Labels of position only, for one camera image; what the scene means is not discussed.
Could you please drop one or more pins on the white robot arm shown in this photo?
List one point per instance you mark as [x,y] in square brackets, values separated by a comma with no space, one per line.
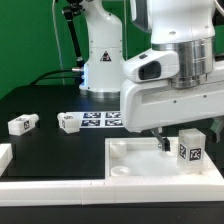
[177,80]

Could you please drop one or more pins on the white U-shaped fence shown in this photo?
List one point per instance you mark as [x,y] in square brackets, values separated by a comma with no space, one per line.
[208,185]

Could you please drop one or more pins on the printed marker sheet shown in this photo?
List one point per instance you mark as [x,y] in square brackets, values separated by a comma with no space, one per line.
[104,119]

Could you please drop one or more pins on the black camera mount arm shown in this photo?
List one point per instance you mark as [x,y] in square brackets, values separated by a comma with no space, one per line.
[73,9]

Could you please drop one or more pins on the white square table top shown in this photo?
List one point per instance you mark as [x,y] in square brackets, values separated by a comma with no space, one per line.
[141,157]

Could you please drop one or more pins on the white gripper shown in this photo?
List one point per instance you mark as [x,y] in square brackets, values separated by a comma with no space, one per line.
[155,104]

